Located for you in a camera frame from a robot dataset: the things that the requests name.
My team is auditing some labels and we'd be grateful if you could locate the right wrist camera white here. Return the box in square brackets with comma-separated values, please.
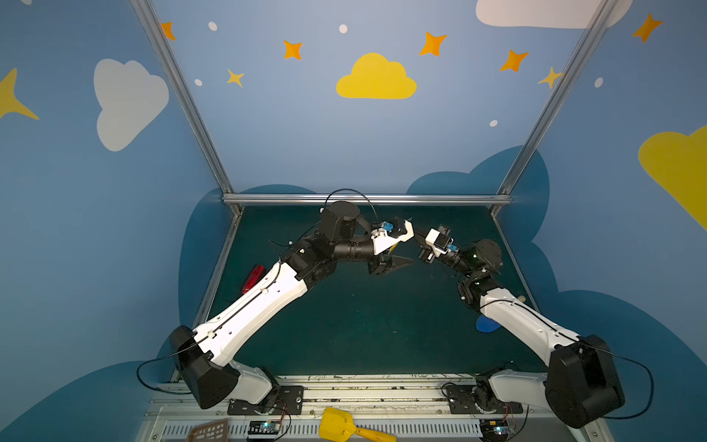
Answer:
[425, 226, 453, 258]

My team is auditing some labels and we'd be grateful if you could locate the left controller board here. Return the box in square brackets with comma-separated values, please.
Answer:
[246, 420, 283, 440]

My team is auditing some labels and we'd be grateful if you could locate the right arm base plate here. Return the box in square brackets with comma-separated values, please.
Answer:
[441, 383, 524, 414]

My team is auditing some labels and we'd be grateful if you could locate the aluminium frame rail left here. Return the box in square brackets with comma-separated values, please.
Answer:
[131, 0, 243, 325]

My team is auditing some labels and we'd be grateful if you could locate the red spray bottle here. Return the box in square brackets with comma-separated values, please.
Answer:
[240, 264, 267, 295]

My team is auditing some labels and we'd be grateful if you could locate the aluminium frame rail right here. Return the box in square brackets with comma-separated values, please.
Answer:
[489, 0, 620, 308]

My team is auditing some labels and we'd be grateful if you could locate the right controller board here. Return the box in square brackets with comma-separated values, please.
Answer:
[479, 419, 510, 442]

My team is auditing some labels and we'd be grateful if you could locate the blue trowel wooden handle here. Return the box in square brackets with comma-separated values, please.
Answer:
[476, 315, 501, 333]

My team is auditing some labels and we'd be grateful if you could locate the controller board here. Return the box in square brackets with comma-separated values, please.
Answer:
[246, 420, 283, 440]
[479, 419, 510, 442]

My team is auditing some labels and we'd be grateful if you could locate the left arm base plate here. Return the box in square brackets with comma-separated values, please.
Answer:
[226, 385, 304, 415]

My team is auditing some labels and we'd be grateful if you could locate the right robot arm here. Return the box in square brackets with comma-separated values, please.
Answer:
[415, 228, 625, 429]

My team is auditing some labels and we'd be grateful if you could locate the aluminium frame rail back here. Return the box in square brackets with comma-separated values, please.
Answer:
[222, 193, 512, 206]

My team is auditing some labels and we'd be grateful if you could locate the brown perforated plate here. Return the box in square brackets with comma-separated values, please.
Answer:
[186, 419, 229, 442]

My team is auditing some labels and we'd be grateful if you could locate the yellow plastic scoop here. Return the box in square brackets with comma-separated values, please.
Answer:
[319, 407, 397, 442]

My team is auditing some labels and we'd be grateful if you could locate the aluminium frame rail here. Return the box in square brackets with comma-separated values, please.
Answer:
[489, 0, 620, 308]
[222, 193, 512, 206]
[131, 0, 243, 325]

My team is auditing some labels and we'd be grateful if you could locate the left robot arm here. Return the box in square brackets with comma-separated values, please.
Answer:
[169, 201, 414, 409]

